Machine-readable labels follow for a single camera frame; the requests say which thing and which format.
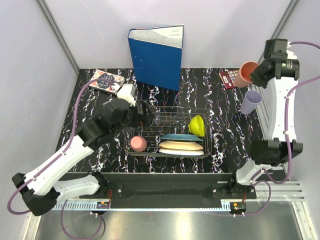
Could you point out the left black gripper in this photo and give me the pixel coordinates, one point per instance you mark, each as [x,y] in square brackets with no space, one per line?
[148,118]

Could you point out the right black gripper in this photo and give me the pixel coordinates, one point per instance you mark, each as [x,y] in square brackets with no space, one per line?
[256,80]

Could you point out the tall pink cup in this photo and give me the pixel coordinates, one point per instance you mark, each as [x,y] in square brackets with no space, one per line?
[242,79]

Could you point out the purple cup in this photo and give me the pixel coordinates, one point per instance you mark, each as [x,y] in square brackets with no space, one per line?
[250,101]

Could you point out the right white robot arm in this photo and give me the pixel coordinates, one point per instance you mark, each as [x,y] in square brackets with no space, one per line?
[279,71]

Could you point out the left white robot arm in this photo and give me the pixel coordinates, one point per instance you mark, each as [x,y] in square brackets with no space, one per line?
[41,189]

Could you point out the short pink cup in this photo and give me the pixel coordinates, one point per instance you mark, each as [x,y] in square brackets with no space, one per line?
[138,143]

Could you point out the dark red card box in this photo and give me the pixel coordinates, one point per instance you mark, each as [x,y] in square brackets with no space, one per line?
[227,78]

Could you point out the white plate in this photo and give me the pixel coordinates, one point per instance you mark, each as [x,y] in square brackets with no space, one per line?
[181,152]

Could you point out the beige plate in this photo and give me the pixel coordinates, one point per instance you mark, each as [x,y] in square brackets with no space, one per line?
[178,145]

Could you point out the floral cover book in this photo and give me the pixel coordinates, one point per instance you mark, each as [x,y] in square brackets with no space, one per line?
[106,82]

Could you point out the yellow-green bowl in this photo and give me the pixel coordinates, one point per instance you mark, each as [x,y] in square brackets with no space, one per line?
[196,126]

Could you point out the teal plate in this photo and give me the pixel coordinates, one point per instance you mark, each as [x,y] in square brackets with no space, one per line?
[181,137]

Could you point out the blue binder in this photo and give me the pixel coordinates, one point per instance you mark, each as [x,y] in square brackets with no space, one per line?
[156,55]

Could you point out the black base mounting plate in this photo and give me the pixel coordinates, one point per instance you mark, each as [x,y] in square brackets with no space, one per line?
[208,185]

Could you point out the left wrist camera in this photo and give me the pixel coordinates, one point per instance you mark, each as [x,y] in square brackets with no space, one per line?
[127,92]

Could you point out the wire dish rack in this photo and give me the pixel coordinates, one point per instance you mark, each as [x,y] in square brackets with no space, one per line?
[176,131]

